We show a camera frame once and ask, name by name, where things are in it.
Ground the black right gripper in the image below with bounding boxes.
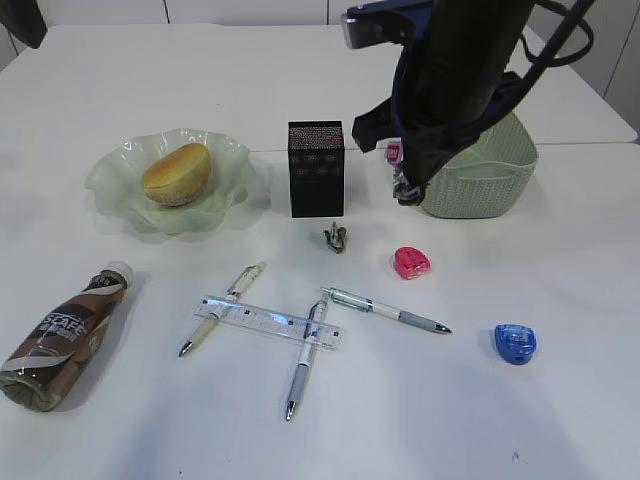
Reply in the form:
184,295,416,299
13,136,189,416
351,1,530,193

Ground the colourful paper piece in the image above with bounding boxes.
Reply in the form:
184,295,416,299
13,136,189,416
385,140,424,206

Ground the small grey paper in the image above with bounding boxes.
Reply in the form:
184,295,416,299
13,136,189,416
323,222,347,254

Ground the sugared bread bun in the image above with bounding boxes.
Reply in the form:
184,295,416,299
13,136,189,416
142,143,211,207

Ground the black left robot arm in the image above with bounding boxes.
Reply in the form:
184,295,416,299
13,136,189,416
0,0,48,49

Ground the black mesh pen holder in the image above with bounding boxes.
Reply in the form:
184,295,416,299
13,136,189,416
287,121,345,218

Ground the green plastic woven basket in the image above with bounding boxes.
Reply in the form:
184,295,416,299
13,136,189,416
421,113,538,219

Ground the pink pencil sharpener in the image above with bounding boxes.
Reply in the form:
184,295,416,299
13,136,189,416
392,246,431,280

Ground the clear grey right pen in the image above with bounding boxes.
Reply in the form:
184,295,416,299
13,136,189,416
321,287,452,334

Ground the white grey middle pen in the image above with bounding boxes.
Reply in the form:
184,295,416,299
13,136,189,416
285,292,328,422

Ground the beige grip pen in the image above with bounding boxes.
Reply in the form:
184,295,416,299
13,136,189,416
178,262,266,358

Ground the blue pencil sharpener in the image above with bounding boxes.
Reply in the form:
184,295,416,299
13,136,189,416
494,324,537,365

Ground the green glass ruffled plate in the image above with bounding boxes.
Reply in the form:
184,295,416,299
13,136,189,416
85,128,259,235

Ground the transparent plastic ruler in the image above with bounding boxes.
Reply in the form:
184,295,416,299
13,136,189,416
194,296,343,350

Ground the brown Nescafe coffee bottle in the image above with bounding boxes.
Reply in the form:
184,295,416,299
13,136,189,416
1,261,134,412

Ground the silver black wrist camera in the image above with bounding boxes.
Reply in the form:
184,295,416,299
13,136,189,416
341,1,433,50

